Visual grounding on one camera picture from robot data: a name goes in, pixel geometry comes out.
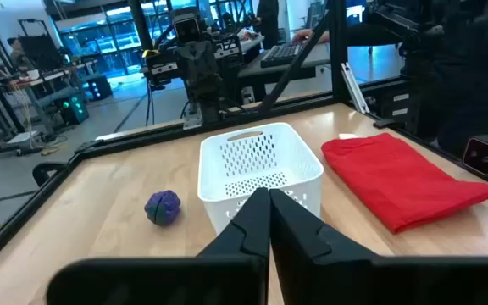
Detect black rack frame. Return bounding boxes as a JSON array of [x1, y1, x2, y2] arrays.
[[17, 18, 63, 71]]

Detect person's hand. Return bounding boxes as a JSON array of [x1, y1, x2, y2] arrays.
[[291, 28, 331, 45]]

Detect grey desk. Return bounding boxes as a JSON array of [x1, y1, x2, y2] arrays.
[[237, 40, 333, 103]]

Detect black computer keyboard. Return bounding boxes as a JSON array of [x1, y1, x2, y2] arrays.
[[260, 42, 308, 69]]

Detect red folded cloth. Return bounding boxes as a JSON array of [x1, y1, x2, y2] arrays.
[[320, 132, 488, 235]]

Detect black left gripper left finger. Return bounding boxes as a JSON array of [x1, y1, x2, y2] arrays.
[[47, 187, 272, 305]]

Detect white perforated plastic basket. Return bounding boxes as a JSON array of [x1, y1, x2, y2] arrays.
[[197, 122, 325, 235]]

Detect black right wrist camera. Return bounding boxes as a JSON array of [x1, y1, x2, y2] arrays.
[[171, 10, 205, 43]]

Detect black curved handle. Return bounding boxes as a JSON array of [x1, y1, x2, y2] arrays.
[[31, 161, 68, 188]]

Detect black bracket with white labels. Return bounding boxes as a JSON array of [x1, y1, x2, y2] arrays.
[[377, 86, 413, 124]]

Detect white computer case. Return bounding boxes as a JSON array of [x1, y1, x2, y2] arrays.
[[241, 86, 257, 106]]

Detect computer tower with green lights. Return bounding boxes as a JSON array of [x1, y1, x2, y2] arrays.
[[56, 93, 90, 126]]

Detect white flat box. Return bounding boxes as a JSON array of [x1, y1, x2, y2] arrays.
[[5, 130, 42, 146]]

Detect black cable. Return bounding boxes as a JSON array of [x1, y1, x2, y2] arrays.
[[145, 80, 156, 127]]

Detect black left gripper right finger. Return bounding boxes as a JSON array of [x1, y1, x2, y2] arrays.
[[270, 188, 488, 305]]

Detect computer tower with blue lights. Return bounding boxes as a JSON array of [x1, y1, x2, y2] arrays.
[[81, 74, 114, 103]]

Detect silver aluminium profile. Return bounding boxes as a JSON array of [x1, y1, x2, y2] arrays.
[[340, 62, 371, 114]]

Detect person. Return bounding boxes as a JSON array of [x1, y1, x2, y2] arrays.
[[345, 0, 488, 158], [6, 36, 36, 73], [255, 0, 280, 50]]

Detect purple toy grape bunch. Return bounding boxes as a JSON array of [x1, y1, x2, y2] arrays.
[[143, 189, 182, 227]]

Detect black frame foot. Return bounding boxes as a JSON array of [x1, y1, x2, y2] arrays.
[[373, 118, 408, 130]]

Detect silver metal bracket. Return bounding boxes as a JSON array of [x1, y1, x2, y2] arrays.
[[183, 104, 204, 130]]

